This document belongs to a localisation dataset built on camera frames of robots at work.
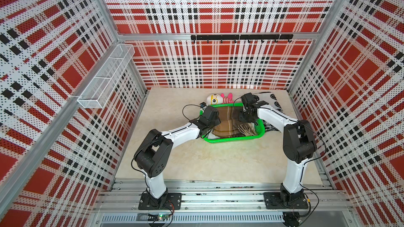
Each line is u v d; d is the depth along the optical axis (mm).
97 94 699
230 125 916
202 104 838
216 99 1067
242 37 891
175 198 742
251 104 721
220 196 768
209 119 707
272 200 733
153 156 472
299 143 515
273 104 1073
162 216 695
